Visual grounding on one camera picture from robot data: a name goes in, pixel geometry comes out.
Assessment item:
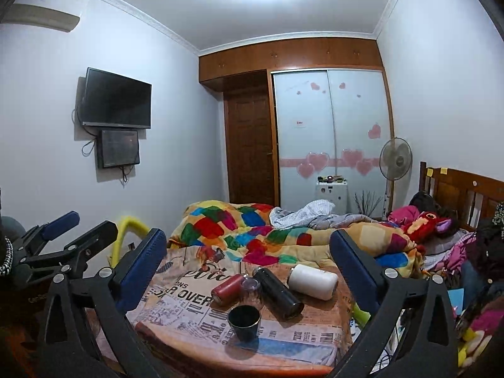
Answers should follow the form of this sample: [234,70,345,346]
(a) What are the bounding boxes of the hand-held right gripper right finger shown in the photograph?
[329,229,460,378]

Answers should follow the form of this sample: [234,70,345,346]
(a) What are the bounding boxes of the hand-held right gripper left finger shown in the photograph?
[35,227,168,378]

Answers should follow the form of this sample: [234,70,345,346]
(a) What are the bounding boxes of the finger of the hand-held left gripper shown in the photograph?
[24,220,119,285]
[14,210,81,269]

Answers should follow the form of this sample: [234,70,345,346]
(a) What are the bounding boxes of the white cup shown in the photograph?
[287,264,340,301]

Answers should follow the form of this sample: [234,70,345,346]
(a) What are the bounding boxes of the tall black cup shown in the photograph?
[252,267,306,321]

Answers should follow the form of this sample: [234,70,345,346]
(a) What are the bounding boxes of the red cup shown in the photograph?
[210,273,247,306]

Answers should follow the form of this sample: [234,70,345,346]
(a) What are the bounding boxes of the clear glass cup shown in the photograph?
[241,278,266,312]

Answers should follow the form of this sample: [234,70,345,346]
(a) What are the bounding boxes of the short black cup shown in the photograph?
[227,304,262,343]

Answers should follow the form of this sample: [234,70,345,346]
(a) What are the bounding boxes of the yellow foam tube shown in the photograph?
[108,215,151,269]

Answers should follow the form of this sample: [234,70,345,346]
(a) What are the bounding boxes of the printed bed sheet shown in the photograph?
[126,244,356,368]

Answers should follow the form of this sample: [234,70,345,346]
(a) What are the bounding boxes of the dried plant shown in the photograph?
[352,190,382,220]

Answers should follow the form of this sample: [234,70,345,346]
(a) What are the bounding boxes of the grey white cloth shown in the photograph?
[269,200,399,231]

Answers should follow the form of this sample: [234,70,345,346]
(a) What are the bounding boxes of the small white cabinet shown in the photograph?
[314,181,349,215]

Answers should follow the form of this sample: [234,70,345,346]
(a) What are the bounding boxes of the red plush toy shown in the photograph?
[387,205,460,245]

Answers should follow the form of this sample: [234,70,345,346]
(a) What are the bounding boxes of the dark cloth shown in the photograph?
[409,191,458,238]

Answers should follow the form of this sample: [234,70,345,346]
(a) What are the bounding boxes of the colourful patchwork blanket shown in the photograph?
[167,200,427,281]

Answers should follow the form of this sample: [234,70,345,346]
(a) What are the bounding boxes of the pink clothes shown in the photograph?
[427,232,475,280]

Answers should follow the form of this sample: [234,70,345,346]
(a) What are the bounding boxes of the blue paper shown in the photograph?
[450,288,466,318]

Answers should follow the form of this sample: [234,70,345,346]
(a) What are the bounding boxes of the standing fan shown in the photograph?
[379,137,413,218]

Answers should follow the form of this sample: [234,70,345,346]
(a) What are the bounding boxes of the dark clothing pile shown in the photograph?
[460,201,504,310]

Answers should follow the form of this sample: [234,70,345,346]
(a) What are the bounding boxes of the wooden headboard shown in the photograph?
[419,161,504,234]

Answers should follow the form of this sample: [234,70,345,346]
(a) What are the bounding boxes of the colourful plush blanket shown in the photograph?
[455,293,504,371]

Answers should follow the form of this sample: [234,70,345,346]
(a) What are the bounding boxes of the wooden wardrobe with sliding doors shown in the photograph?
[198,37,395,221]

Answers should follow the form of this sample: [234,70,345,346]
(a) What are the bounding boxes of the brown wooden door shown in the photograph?
[224,86,277,206]

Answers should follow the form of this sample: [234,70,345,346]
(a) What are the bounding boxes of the air conditioner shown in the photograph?
[2,3,82,32]

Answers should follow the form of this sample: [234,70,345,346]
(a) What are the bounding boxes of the small wall monitor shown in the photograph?
[96,128,141,169]

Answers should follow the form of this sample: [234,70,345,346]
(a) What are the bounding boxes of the wall television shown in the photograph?
[78,67,153,130]

